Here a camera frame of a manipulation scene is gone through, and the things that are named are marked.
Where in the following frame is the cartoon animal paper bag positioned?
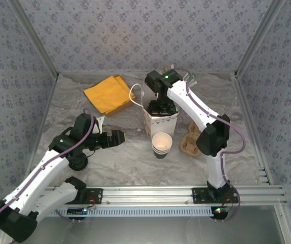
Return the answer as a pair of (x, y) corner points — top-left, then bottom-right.
(129, 83), (180, 139)

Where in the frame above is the yellow paper napkin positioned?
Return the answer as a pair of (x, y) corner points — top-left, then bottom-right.
(83, 75), (133, 114)
(98, 75), (134, 116)

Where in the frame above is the brown cardboard cup carrier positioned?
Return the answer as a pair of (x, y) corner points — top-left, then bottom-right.
(180, 120), (202, 158)

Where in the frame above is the black plastic cup lid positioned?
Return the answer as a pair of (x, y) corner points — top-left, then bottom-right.
(68, 152), (89, 171)

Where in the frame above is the small circuit board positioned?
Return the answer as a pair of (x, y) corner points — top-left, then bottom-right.
(67, 207), (89, 217)
(211, 206), (231, 216)

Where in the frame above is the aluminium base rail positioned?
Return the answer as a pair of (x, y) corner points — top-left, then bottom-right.
(41, 185), (287, 206)

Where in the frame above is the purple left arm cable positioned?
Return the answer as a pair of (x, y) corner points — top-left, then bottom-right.
(0, 108), (96, 244)

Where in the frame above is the aluminium back rail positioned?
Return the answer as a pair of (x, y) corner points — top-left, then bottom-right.
(58, 72), (238, 76)

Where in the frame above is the white slotted cable duct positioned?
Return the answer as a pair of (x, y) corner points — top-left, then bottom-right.
(46, 205), (214, 218)

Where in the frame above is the aluminium side rail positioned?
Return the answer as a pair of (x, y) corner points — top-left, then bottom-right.
(234, 73), (291, 244)

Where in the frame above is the aluminium frame post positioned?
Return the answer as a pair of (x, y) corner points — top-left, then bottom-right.
(7, 0), (60, 78)
(234, 0), (287, 77)

